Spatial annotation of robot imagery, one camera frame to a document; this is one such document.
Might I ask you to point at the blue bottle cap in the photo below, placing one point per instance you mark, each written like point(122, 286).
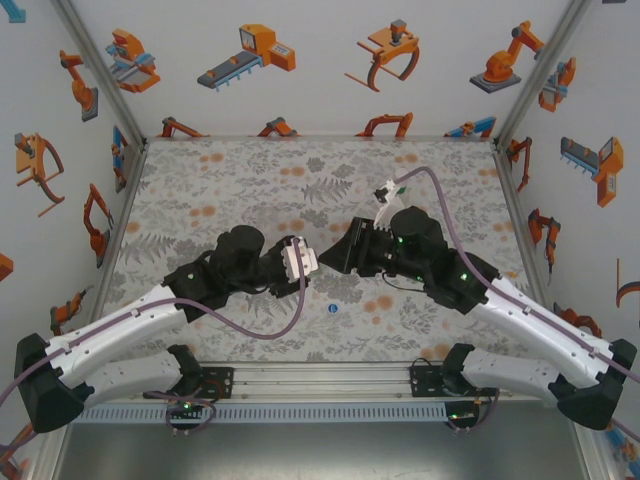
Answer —
point(333, 309)

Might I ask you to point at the white bottle cap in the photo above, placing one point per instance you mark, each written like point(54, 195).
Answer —
point(400, 173)

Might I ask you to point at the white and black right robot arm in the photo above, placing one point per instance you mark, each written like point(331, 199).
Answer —
point(540, 325)

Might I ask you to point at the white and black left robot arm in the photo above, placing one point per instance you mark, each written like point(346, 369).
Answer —
point(115, 330)

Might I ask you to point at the floral patterned tablecloth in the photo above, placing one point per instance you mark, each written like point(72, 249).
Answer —
point(225, 165)

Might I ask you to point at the left controller board green light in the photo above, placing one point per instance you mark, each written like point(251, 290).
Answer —
point(186, 407)

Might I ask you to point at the controller board green light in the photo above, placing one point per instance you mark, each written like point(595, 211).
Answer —
point(186, 407)
point(460, 415)

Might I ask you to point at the right controller board green light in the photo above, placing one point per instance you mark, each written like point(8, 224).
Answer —
point(460, 415)

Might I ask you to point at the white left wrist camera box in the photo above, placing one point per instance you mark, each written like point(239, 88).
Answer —
point(300, 260)

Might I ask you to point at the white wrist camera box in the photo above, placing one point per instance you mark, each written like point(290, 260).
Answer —
point(300, 260)
point(387, 191)

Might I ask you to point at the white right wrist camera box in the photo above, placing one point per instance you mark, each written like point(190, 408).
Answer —
point(387, 191)

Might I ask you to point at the aluminium table side rail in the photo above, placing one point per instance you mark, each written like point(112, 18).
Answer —
point(134, 172)
point(514, 190)

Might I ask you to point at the aluminium table back rail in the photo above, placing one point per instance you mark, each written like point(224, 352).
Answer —
point(320, 138)

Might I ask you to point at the aluminium front mounting rail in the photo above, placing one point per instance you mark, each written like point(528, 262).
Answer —
point(320, 382)

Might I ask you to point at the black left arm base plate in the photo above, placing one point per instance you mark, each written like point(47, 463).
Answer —
point(222, 382)

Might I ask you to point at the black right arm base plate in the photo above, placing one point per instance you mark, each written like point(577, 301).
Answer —
point(422, 382)

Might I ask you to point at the aluminium frame post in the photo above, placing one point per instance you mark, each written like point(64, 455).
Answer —
point(540, 75)
point(100, 75)

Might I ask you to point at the aluminium frame leg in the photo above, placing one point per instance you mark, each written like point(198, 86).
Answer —
point(598, 455)
point(46, 455)

